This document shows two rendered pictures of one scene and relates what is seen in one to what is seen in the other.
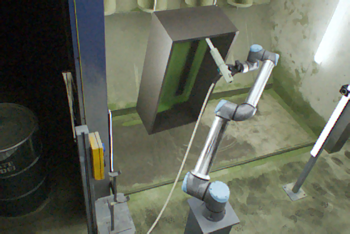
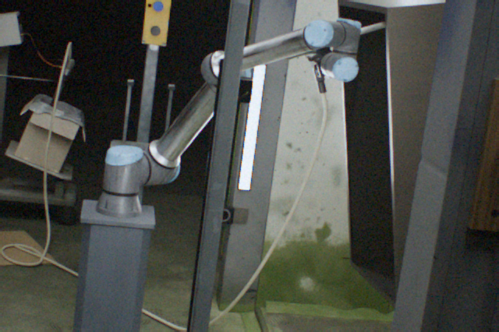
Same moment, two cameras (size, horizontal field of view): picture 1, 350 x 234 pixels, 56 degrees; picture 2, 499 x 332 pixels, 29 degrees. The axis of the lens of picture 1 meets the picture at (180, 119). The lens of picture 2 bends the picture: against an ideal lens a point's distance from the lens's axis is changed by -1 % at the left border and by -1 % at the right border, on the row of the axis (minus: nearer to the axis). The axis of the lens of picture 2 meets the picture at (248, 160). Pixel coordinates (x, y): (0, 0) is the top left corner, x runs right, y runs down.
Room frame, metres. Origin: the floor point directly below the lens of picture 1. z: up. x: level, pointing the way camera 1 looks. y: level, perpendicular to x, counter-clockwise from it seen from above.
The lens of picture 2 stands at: (3.31, -3.85, 1.67)
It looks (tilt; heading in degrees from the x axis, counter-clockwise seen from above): 11 degrees down; 111
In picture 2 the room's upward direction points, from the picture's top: 8 degrees clockwise
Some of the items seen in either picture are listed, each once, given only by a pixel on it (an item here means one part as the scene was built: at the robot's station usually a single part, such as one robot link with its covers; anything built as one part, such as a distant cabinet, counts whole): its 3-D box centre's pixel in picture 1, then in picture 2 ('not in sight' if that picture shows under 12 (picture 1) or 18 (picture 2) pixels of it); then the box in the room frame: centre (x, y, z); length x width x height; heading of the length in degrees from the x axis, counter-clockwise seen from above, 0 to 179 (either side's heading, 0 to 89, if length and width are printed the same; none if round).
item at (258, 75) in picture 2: (109, 142); (252, 127); (1.68, 0.50, 0.96); 0.06 x 0.02 x 0.63; 29
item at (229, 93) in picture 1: (188, 101); not in sight; (3.42, -0.07, 0.11); 2.70 x 0.02 x 0.13; 119
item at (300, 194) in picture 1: (294, 191); not in sight; (2.28, -1.34, 0.01); 0.20 x 0.20 x 0.01; 29
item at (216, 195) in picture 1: (216, 195); (124, 168); (1.46, -0.35, 0.83); 0.17 x 0.15 x 0.18; 70
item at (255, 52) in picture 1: (255, 53); (345, 36); (2.37, -0.51, 1.51); 0.12 x 0.09 x 0.12; 70
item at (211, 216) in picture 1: (214, 206); (119, 200); (1.45, -0.36, 0.69); 0.19 x 0.19 x 0.10
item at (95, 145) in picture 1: (95, 156); (157, 18); (1.14, 0.41, 1.42); 0.12 x 0.06 x 0.26; 29
